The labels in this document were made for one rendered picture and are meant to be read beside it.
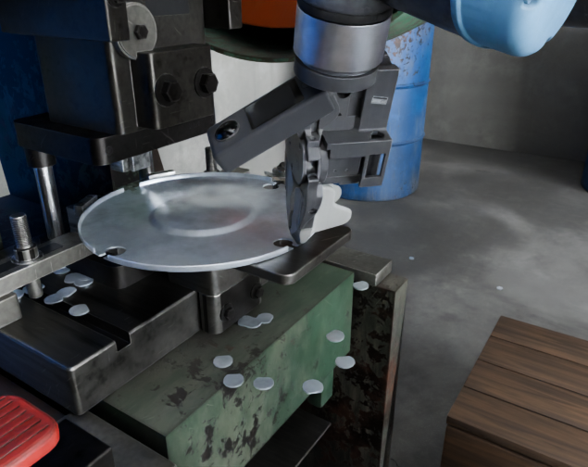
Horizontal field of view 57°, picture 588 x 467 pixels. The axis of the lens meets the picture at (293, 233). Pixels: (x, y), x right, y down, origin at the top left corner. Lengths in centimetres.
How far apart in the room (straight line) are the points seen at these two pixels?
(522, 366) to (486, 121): 291
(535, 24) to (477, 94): 359
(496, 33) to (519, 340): 97
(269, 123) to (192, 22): 25
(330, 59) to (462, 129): 359
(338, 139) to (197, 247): 20
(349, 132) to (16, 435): 35
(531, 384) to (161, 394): 75
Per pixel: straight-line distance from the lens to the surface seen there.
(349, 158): 51
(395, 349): 92
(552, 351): 127
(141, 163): 73
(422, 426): 153
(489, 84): 392
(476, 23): 36
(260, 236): 61
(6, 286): 67
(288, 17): 95
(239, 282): 68
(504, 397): 111
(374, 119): 50
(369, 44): 44
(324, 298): 76
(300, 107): 47
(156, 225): 66
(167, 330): 66
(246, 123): 49
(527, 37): 36
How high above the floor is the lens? 104
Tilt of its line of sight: 25 degrees down
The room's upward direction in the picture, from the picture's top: straight up
